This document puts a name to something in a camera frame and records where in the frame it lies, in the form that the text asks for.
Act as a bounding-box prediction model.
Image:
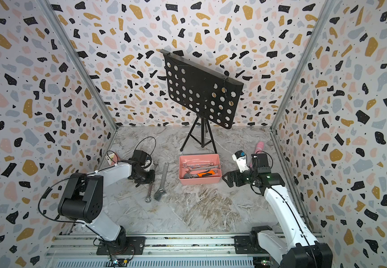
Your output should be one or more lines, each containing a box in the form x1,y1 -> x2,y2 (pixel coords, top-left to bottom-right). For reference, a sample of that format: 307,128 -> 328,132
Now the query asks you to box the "silver ring end combination wrench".
145,182 -> 154,203

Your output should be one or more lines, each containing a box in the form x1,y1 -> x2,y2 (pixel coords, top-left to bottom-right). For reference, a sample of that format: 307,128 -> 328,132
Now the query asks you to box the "large silver adjustable wrench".
154,162 -> 169,201

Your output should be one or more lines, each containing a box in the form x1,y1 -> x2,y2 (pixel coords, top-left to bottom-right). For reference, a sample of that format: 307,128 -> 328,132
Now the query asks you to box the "pink plastic storage box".
179,154 -> 222,185

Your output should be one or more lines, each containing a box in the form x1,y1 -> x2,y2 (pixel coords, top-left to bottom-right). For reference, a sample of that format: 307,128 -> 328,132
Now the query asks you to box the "large silver combination wrench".
182,163 -> 221,170

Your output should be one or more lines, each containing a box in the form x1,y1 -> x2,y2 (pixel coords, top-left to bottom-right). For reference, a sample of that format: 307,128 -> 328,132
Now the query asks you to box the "orange handled adjustable wrench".
183,169 -> 218,179

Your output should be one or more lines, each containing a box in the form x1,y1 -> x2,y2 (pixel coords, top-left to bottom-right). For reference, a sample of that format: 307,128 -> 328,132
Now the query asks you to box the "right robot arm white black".
222,170 -> 333,268

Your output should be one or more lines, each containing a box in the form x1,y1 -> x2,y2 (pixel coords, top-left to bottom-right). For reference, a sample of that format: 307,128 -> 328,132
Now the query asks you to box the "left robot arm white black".
38,160 -> 157,247

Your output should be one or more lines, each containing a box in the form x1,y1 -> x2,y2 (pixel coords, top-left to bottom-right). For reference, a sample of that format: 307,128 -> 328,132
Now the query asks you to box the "small red yellow card box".
106,153 -> 118,166

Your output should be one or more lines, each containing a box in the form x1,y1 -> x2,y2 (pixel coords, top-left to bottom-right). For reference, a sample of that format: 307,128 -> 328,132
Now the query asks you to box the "pink cylindrical bottle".
254,141 -> 265,154

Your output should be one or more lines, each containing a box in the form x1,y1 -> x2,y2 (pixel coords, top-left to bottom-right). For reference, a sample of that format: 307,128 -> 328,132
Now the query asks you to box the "black perforated music stand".
160,49 -> 244,153

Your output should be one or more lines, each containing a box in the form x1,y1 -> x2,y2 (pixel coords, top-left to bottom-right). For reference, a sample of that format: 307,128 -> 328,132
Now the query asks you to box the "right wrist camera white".
232,150 -> 249,173

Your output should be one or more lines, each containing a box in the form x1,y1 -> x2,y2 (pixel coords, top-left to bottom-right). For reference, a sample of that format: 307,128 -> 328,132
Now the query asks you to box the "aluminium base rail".
44,233 -> 279,268

